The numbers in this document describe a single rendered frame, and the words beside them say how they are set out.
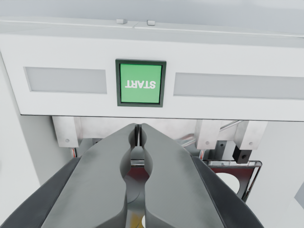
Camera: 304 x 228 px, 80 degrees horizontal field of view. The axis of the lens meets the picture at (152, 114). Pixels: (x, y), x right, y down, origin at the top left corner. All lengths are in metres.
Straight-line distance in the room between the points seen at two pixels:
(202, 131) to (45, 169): 0.27
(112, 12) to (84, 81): 0.97
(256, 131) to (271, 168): 0.24
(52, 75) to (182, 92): 0.15
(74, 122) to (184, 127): 0.19
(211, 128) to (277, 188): 0.38
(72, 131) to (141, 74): 0.17
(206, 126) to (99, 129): 0.19
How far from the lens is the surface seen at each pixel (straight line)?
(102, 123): 0.34
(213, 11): 1.23
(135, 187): 0.41
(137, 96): 0.22
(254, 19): 1.33
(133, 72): 0.21
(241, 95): 0.26
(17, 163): 0.33
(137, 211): 0.48
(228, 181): 0.44
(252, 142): 0.38
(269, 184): 0.64
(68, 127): 0.33
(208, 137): 0.34
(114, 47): 0.21
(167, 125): 0.34
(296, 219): 0.96
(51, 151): 0.36
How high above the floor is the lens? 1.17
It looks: 62 degrees down
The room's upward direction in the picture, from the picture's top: 175 degrees clockwise
